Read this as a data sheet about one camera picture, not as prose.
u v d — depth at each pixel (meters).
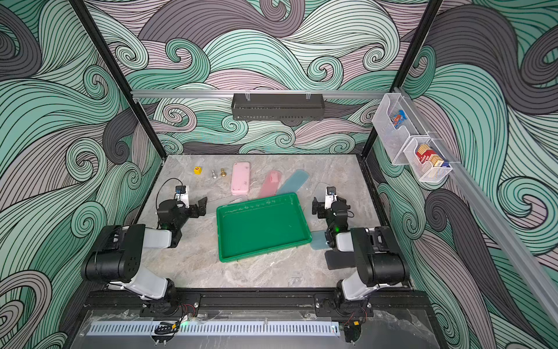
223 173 1.10
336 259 0.84
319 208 0.84
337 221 0.71
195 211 0.84
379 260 0.46
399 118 0.83
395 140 0.83
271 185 1.07
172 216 0.73
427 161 0.64
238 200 1.01
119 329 0.70
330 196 0.80
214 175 1.10
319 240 0.87
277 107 0.95
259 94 0.94
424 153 0.66
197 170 1.11
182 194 0.80
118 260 0.45
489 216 0.51
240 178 1.09
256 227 0.94
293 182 1.07
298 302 0.75
